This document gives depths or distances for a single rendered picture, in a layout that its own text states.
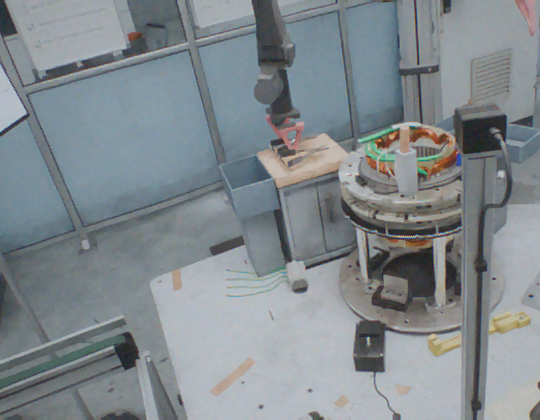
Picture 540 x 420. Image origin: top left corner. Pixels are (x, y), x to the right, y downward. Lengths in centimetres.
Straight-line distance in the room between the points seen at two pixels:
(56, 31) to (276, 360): 235
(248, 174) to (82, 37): 187
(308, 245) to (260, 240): 13
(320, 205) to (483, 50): 240
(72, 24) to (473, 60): 237
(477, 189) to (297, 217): 76
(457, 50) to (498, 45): 32
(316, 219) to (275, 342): 33
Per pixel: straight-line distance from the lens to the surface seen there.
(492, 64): 360
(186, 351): 123
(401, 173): 99
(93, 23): 307
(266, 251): 134
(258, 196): 123
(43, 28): 307
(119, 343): 138
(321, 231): 133
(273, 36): 120
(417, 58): 152
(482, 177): 58
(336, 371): 110
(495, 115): 55
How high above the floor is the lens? 160
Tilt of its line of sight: 29 degrees down
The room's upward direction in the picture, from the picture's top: 12 degrees counter-clockwise
